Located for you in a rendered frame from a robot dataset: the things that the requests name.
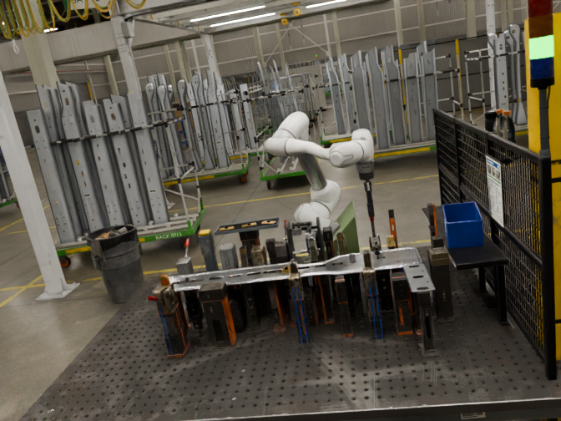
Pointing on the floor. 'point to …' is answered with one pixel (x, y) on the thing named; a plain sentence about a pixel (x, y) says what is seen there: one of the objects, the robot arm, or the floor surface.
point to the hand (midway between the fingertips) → (371, 209)
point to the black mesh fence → (545, 264)
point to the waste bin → (118, 260)
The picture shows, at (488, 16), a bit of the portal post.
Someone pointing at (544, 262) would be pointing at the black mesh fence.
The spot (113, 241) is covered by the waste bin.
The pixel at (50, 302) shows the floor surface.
